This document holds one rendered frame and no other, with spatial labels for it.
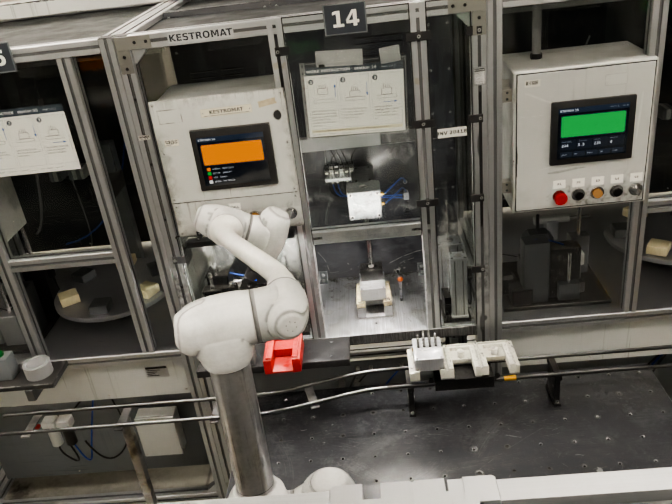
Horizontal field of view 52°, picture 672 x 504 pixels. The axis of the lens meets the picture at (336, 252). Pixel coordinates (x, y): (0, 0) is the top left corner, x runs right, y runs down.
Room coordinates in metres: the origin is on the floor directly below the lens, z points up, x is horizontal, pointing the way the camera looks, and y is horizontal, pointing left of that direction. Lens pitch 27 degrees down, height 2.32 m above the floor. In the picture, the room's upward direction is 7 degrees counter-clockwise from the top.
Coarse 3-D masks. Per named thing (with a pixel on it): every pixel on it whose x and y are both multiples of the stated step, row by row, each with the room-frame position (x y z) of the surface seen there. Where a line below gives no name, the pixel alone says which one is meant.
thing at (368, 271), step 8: (368, 240) 2.25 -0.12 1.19; (368, 248) 2.25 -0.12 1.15; (368, 256) 2.25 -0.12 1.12; (360, 264) 2.29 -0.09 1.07; (368, 264) 2.26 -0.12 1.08; (376, 264) 2.27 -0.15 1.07; (360, 272) 2.23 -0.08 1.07; (368, 272) 2.23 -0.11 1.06; (376, 272) 2.23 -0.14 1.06; (368, 280) 2.23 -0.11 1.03
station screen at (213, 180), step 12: (204, 144) 2.05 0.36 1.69; (216, 144) 2.05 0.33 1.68; (264, 144) 2.04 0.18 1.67; (264, 156) 2.04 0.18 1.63; (204, 168) 2.05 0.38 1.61; (216, 168) 2.05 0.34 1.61; (228, 168) 2.05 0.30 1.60; (240, 168) 2.05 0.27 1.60; (252, 168) 2.04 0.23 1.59; (264, 168) 2.04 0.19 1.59; (216, 180) 2.05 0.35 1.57; (228, 180) 2.05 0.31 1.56; (240, 180) 2.05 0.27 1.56; (252, 180) 2.04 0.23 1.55; (264, 180) 2.04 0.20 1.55
